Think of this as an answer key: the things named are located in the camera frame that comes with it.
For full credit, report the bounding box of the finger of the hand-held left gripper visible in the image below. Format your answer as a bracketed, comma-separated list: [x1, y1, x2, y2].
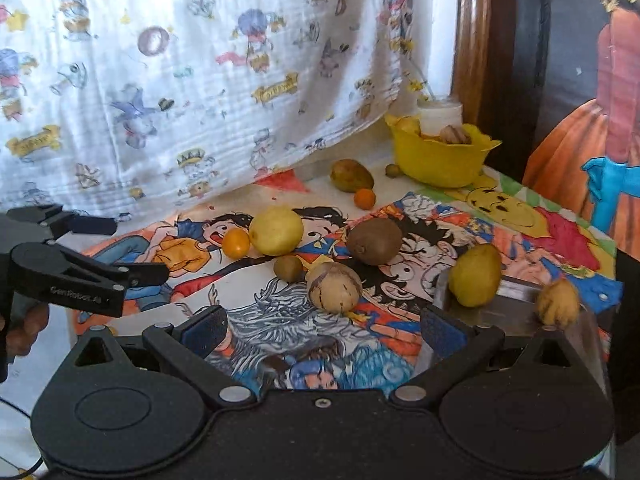
[11, 243, 171, 318]
[6, 204, 118, 241]

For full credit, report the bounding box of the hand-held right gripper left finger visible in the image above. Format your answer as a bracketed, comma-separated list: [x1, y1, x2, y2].
[64, 305, 258, 409]

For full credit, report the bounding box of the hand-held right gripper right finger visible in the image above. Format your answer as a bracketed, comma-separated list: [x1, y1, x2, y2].
[391, 306, 583, 409]

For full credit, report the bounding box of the walnut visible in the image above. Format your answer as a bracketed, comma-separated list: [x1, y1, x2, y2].
[439, 125, 472, 145]
[536, 279, 581, 327]

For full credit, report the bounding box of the white cartoon printed blanket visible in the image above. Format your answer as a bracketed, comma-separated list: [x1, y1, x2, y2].
[0, 0, 432, 222]

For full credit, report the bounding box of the person's left hand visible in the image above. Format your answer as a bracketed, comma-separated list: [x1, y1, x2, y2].
[4, 305, 51, 358]

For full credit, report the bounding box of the wall poster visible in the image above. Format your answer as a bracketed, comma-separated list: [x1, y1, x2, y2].
[515, 0, 640, 261]

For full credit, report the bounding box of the small brown kiwi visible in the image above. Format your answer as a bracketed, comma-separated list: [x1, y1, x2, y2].
[273, 254, 305, 283]

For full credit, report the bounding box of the large brown potato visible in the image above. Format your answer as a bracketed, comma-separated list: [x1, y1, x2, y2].
[329, 158, 375, 193]

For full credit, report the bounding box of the large brown kiwi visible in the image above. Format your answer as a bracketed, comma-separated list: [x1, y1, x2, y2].
[346, 217, 404, 266]

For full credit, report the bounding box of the brown wooden frame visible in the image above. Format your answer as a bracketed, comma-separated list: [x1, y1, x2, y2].
[450, 0, 519, 171]

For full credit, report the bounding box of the tan round fruit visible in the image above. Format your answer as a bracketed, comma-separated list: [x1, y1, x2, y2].
[305, 261, 363, 315]

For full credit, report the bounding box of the yellow plastic bowl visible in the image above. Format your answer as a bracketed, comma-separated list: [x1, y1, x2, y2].
[384, 114, 502, 188]

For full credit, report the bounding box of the small orange tomato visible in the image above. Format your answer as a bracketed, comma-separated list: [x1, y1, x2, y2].
[222, 228, 251, 260]

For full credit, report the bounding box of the yellow lemon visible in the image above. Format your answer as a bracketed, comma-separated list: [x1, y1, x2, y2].
[248, 206, 305, 256]

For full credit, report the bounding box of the black cable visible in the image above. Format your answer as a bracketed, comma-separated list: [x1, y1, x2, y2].
[0, 397, 46, 478]

